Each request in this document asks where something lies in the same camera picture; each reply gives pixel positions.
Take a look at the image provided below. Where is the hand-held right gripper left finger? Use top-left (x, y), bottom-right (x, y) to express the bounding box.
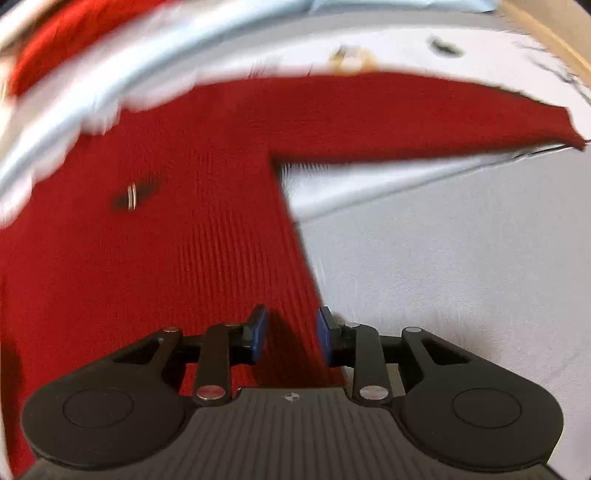
top-left (111, 304), bottom-right (270, 408)

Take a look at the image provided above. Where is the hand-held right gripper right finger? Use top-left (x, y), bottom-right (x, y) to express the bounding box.
top-left (316, 305), bottom-right (481, 408)

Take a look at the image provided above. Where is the red knit sweater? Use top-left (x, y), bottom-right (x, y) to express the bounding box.
top-left (0, 71), bottom-right (588, 480)

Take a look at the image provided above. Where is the deer printed bed sheet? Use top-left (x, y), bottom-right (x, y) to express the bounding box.
top-left (249, 21), bottom-right (591, 480)

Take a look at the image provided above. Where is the light blue quilt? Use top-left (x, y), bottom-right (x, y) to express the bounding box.
top-left (0, 0), bottom-right (502, 229)

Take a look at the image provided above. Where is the folded red cloth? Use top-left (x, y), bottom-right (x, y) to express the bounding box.
top-left (8, 0), bottom-right (197, 99)

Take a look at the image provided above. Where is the wooden bed frame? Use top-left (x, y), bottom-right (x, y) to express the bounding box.
top-left (501, 0), bottom-right (591, 104)

